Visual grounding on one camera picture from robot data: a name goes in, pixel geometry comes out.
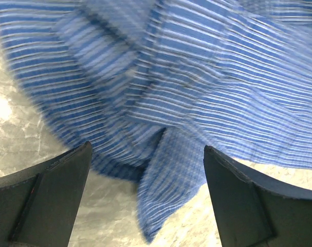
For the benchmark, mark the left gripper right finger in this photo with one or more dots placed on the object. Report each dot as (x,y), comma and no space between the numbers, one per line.
(254,209)

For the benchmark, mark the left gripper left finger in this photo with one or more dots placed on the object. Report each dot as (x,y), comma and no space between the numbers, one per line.
(39,204)

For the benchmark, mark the blue checked long sleeve shirt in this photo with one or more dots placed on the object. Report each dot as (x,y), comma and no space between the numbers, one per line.
(151,83)

